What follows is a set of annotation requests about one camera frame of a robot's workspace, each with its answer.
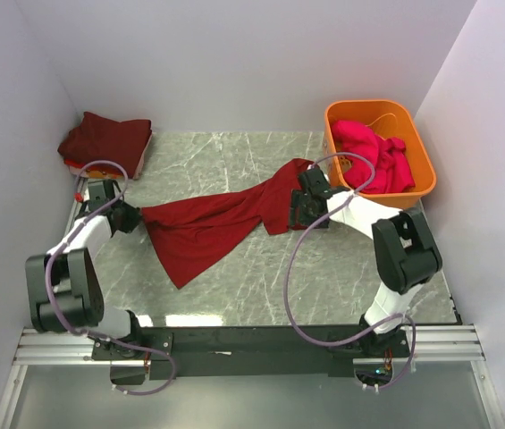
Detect aluminium frame rail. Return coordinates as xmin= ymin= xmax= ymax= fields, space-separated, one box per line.
xmin=0 ymin=325 xmax=505 ymax=428

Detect dark red folded t-shirt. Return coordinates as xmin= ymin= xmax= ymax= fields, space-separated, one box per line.
xmin=57 ymin=112 xmax=152 ymax=179

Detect orange plastic basket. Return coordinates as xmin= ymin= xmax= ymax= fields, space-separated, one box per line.
xmin=324 ymin=99 xmax=436 ymax=209

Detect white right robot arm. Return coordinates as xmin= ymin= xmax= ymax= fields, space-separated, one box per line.
xmin=283 ymin=166 xmax=442 ymax=357

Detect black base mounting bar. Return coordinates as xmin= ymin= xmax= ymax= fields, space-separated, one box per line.
xmin=91 ymin=326 xmax=410 ymax=385

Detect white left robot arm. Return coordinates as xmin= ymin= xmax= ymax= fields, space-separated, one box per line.
xmin=25 ymin=179 xmax=145 ymax=359

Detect orange folded t-shirt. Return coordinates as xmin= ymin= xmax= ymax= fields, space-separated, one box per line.
xmin=63 ymin=159 xmax=122 ymax=179

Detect pink t-shirt in basket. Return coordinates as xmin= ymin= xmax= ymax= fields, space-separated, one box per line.
xmin=331 ymin=120 xmax=416 ymax=194

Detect pink folded t-shirt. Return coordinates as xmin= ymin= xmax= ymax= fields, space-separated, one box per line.
xmin=133 ymin=121 xmax=153 ymax=180

